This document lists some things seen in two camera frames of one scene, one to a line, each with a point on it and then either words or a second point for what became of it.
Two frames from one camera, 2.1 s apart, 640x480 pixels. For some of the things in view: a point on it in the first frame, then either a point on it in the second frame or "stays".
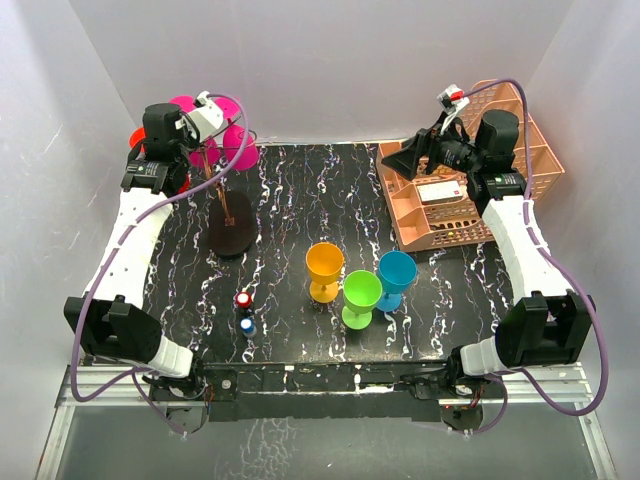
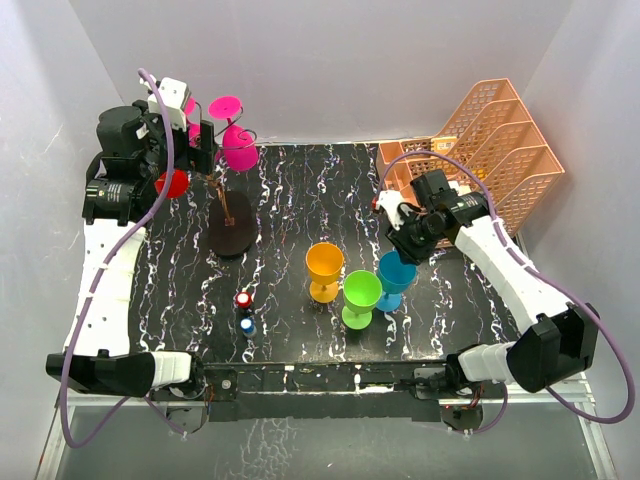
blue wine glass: x=397 y=270 stays
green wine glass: x=362 y=291 stays
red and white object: x=451 y=101 -> x=388 y=201
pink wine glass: x=233 y=137 stays
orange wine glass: x=324 y=262 stays
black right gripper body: x=443 y=148 -> x=415 y=236
